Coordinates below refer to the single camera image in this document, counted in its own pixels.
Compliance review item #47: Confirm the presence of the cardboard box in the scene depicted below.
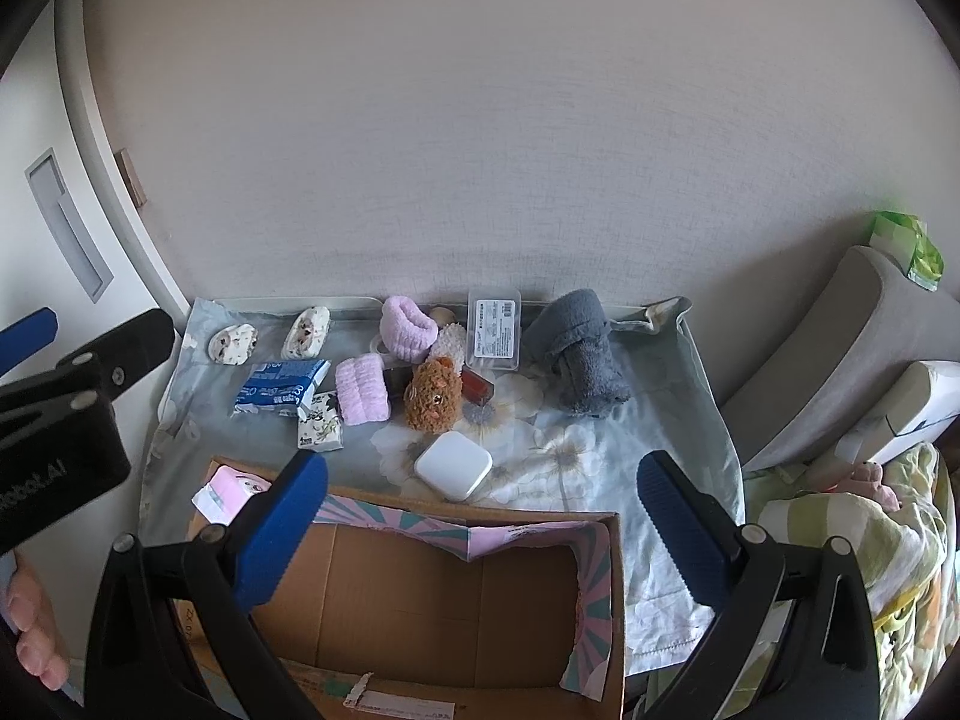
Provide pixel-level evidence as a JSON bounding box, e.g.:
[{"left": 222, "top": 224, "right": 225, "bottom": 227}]
[{"left": 169, "top": 456, "right": 626, "bottom": 720}]

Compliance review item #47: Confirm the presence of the floral tablecloth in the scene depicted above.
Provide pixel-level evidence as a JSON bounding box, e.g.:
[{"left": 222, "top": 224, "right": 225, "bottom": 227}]
[{"left": 142, "top": 294, "right": 746, "bottom": 680}]

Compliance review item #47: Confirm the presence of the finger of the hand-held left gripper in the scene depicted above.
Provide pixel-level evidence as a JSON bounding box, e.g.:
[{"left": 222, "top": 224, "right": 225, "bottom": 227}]
[
  {"left": 0, "top": 307, "right": 177, "bottom": 421},
  {"left": 0, "top": 306, "right": 60, "bottom": 377}
]

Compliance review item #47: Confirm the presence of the white spotted fabric pouch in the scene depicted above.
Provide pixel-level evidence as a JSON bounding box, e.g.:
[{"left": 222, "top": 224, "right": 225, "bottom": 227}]
[
  {"left": 208, "top": 322, "right": 260, "bottom": 368},
  {"left": 280, "top": 304, "right": 333, "bottom": 362}
]

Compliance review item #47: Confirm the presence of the pink fluffy wristband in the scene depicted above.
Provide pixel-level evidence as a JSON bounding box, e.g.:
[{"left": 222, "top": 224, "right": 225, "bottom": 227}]
[
  {"left": 334, "top": 354, "right": 392, "bottom": 425},
  {"left": 379, "top": 295, "right": 440, "bottom": 365}
]

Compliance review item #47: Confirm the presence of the white pillow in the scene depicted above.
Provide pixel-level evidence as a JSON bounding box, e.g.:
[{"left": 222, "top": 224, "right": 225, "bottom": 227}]
[{"left": 835, "top": 361, "right": 960, "bottom": 467}]

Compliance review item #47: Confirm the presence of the white fluffy plush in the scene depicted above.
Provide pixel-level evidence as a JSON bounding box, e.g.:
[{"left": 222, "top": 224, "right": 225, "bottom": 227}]
[{"left": 430, "top": 323, "right": 470, "bottom": 369}]

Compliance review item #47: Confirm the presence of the recessed door handle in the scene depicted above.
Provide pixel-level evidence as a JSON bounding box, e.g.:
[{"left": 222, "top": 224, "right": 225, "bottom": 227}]
[{"left": 24, "top": 148, "right": 116, "bottom": 298}]

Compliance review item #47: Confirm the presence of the grey pillow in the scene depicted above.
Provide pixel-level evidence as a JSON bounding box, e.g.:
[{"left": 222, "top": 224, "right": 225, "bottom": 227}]
[{"left": 722, "top": 245, "right": 928, "bottom": 474}]

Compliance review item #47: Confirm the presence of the pink soft toy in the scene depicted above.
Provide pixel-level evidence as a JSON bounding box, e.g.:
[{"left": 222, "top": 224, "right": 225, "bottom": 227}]
[{"left": 823, "top": 460, "right": 902, "bottom": 512}]

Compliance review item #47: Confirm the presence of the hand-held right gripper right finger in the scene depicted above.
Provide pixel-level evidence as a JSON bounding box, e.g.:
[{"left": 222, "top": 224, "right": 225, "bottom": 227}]
[{"left": 636, "top": 450, "right": 880, "bottom": 720}]

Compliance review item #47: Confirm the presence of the floral tissue packet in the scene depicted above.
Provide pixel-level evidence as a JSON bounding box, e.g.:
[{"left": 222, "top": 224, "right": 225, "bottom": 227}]
[{"left": 297, "top": 391, "right": 347, "bottom": 452}]

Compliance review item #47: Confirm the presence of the small red black box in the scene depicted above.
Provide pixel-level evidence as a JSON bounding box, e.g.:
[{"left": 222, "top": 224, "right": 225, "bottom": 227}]
[{"left": 460, "top": 367, "right": 497, "bottom": 405}]

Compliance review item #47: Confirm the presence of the pink tissue packet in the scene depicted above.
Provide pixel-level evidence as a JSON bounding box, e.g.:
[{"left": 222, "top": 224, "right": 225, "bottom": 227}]
[{"left": 192, "top": 464, "right": 275, "bottom": 527}]

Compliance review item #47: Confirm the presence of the person's left hand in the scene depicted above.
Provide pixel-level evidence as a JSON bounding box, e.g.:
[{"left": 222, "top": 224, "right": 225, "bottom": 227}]
[{"left": 0, "top": 550, "right": 70, "bottom": 689}]

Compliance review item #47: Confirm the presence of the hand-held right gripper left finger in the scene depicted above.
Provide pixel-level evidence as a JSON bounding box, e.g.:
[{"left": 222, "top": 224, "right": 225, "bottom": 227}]
[{"left": 84, "top": 450, "right": 329, "bottom": 720}]

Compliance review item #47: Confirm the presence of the clear plastic box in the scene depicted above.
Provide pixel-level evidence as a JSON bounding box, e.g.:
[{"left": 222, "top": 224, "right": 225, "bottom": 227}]
[{"left": 466, "top": 290, "right": 523, "bottom": 373}]

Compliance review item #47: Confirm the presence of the green patterned blanket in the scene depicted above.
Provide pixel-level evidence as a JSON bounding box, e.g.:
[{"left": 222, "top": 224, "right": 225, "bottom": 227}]
[{"left": 742, "top": 441, "right": 960, "bottom": 720}]

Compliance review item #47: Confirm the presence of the small wooden block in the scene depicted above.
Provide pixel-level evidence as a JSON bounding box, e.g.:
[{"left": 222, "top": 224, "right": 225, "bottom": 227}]
[{"left": 113, "top": 149, "right": 149, "bottom": 206}]

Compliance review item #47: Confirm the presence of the blue tissue packet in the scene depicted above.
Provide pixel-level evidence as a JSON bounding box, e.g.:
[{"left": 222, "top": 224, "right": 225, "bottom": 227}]
[{"left": 232, "top": 358, "right": 332, "bottom": 418}]

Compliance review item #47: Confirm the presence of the grey towel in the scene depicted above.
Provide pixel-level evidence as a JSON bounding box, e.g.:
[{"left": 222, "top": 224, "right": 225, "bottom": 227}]
[{"left": 522, "top": 288, "right": 632, "bottom": 416}]

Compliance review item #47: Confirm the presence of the white square case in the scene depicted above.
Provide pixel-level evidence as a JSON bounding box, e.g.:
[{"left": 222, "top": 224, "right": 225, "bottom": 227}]
[{"left": 414, "top": 430, "right": 494, "bottom": 503}]

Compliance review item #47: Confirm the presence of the green packet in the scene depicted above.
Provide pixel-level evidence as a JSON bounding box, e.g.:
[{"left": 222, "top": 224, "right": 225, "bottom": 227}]
[{"left": 869, "top": 209, "right": 945, "bottom": 293}]

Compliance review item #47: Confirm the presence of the brown plush toy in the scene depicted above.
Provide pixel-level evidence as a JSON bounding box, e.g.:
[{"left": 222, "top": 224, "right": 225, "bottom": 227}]
[{"left": 404, "top": 357, "right": 464, "bottom": 433}]

